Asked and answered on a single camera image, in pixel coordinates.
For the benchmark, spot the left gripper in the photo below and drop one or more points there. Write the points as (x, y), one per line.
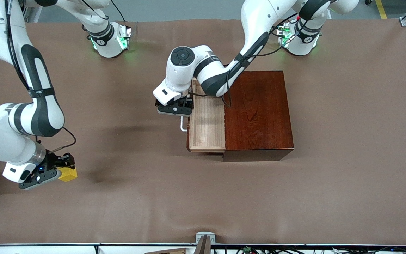
(183, 102)

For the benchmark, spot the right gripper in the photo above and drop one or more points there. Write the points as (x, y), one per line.
(57, 161)

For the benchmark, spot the yellow wooden block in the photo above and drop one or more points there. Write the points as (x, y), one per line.
(68, 174)

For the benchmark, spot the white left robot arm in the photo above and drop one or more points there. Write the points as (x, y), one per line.
(259, 21)

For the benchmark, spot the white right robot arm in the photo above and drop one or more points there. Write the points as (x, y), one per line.
(41, 116)

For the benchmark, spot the brown table cover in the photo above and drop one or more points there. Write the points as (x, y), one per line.
(136, 197)

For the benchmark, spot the dark brown wooden cabinet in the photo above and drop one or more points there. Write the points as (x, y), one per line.
(259, 116)

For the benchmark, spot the brown cardboard piece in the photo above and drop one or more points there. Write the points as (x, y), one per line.
(171, 251)

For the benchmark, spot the white table edge rail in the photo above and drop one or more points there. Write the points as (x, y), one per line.
(48, 248)

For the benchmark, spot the grey metal camera bracket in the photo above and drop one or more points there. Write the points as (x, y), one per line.
(204, 235)

